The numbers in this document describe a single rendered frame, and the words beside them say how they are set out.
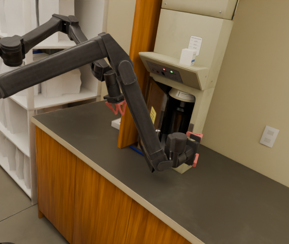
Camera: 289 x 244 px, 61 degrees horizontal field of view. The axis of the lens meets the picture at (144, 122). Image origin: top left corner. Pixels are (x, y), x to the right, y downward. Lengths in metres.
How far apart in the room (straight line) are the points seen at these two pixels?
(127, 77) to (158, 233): 0.77
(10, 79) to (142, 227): 0.89
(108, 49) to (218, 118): 1.07
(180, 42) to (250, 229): 0.87
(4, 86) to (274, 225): 1.16
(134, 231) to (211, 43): 0.97
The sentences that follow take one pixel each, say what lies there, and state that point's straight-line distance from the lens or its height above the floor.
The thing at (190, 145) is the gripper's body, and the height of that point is 1.24.
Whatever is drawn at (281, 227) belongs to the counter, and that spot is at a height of 0.94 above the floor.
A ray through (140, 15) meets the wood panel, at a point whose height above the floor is 1.67.
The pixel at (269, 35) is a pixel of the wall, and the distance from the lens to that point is 1.50.
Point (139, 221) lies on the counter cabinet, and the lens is 1.29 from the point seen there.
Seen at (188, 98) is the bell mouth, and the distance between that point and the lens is 1.24.
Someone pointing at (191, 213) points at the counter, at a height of 0.94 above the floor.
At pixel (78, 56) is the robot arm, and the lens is 0.72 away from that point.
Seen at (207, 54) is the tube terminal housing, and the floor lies 1.56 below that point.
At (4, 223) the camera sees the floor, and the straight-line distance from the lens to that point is 2.38.
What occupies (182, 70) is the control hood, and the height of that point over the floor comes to 1.49.
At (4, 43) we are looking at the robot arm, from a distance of 1.20.
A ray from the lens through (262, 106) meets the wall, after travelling 1.53.
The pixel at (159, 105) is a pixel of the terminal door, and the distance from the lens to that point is 1.12.
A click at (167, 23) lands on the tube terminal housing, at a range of 1.25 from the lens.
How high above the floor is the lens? 1.70
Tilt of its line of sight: 25 degrees down
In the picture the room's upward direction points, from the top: 10 degrees clockwise
